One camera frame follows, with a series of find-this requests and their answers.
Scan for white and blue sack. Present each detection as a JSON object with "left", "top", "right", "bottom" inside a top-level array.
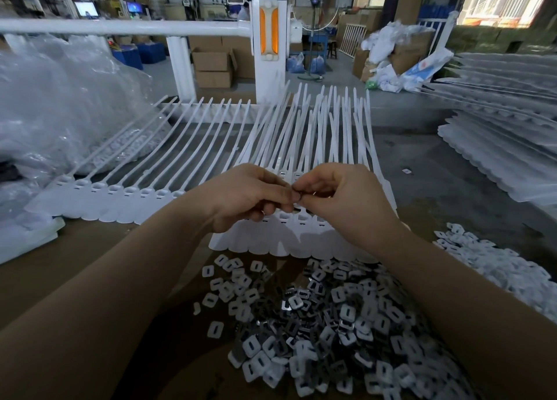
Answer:
[{"left": 399, "top": 47, "right": 454, "bottom": 92}]

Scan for heap of white plastic bags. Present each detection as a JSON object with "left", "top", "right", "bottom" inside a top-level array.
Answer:
[{"left": 360, "top": 19, "right": 436, "bottom": 94}]

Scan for clear plastic bags heap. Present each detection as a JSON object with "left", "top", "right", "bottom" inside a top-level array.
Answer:
[{"left": 0, "top": 33, "right": 171, "bottom": 188}]

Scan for person's right forearm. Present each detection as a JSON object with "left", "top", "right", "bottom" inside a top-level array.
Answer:
[{"left": 360, "top": 225, "right": 557, "bottom": 400}]

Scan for bunched sheet of white seal strips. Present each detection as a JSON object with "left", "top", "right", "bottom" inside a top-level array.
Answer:
[{"left": 209, "top": 82, "right": 399, "bottom": 264}]

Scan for person's right hand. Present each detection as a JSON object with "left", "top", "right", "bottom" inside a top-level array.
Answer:
[{"left": 292, "top": 163, "right": 404, "bottom": 251}]

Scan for slanted white fence post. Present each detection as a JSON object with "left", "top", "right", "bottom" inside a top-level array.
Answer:
[{"left": 418, "top": 11, "right": 460, "bottom": 57}]

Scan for pile of white plastic caps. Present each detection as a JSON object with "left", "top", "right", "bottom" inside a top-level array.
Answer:
[{"left": 433, "top": 223, "right": 557, "bottom": 325}]

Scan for white fence gate panel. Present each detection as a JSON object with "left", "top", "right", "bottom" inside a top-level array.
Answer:
[{"left": 338, "top": 23, "right": 367, "bottom": 59}]

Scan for pile of white and metal clips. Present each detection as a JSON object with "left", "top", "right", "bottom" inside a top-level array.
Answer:
[{"left": 191, "top": 254, "right": 479, "bottom": 400}]

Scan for flat sheet of white seal strips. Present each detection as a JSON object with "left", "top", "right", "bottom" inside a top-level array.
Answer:
[{"left": 25, "top": 94, "right": 263, "bottom": 226}]

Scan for open cardboard box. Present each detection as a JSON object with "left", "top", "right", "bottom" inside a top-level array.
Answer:
[{"left": 191, "top": 48, "right": 238, "bottom": 89}]

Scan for person's left hand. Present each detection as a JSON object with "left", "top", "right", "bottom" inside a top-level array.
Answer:
[{"left": 192, "top": 163, "right": 302, "bottom": 234}]

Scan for cardboard carton under bags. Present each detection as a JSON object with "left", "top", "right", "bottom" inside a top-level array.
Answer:
[{"left": 352, "top": 31, "right": 434, "bottom": 83}]

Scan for white post with orange reflector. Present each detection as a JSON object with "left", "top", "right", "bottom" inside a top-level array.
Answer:
[{"left": 245, "top": 0, "right": 293, "bottom": 105}]

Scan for blue plastic bin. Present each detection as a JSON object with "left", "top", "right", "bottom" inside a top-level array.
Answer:
[
  {"left": 111, "top": 45, "right": 144, "bottom": 71},
  {"left": 137, "top": 42, "right": 167, "bottom": 64}
]

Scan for standing floor fan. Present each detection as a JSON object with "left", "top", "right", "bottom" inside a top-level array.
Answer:
[{"left": 298, "top": 0, "right": 325, "bottom": 82}]

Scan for large closed cardboard box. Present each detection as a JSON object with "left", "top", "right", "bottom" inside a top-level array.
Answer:
[{"left": 188, "top": 35, "right": 256, "bottom": 80}]

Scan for bagged white strip bundle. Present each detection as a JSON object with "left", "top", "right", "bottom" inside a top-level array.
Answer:
[{"left": 0, "top": 181, "right": 66, "bottom": 265}]

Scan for stacks of white seal strip sheets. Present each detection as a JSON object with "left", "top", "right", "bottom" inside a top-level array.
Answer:
[{"left": 417, "top": 51, "right": 557, "bottom": 205}]

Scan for white fence rail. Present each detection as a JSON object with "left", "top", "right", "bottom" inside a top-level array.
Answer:
[{"left": 0, "top": 17, "right": 253, "bottom": 37}]

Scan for person's left forearm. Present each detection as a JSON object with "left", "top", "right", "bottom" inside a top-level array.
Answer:
[{"left": 0, "top": 194, "right": 218, "bottom": 400}]

